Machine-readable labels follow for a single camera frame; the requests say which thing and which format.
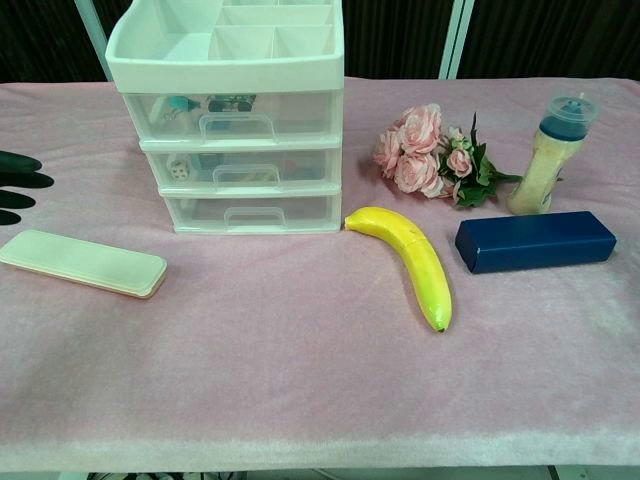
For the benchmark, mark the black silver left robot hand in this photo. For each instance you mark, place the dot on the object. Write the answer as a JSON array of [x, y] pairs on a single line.
[[15, 162]]

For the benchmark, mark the white dice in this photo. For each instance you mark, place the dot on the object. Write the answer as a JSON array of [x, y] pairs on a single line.
[[179, 172]]

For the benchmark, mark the white pink pencil case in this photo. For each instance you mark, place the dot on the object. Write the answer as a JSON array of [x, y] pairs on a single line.
[[85, 262]]

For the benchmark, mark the baby bottle with blue cap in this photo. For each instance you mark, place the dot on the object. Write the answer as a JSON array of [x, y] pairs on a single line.
[[537, 175]]

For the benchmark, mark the green circuit board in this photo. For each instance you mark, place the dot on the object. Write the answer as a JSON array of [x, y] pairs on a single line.
[[227, 106]]

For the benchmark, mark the pink fleece tablecloth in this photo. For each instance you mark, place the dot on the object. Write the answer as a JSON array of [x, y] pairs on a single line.
[[280, 375]]

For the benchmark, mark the empty clear plastic drawer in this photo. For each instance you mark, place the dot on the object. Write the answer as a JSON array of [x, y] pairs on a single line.
[[310, 210]]

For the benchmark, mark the teal binder clip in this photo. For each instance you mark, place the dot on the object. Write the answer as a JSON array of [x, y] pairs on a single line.
[[187, 102]]

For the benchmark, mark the dark blue rectangular box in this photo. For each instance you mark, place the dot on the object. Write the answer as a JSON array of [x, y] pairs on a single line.
[[540, 242]]

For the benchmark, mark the yellow banana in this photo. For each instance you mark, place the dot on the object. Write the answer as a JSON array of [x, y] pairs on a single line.
[[425, 270]]

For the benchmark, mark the white plastic drawer cabinet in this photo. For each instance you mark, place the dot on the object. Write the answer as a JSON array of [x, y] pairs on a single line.
[[225, 75]]

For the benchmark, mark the pink rose bouquet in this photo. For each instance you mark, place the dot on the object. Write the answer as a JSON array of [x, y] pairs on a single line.
[[417, 165]]

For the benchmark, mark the black pleated curtain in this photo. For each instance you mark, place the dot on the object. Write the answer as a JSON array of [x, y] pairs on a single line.
[[550, 35]]

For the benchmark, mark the white frame pole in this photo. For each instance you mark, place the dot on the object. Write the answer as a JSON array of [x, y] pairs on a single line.
[[452, 40], [95, 45]]

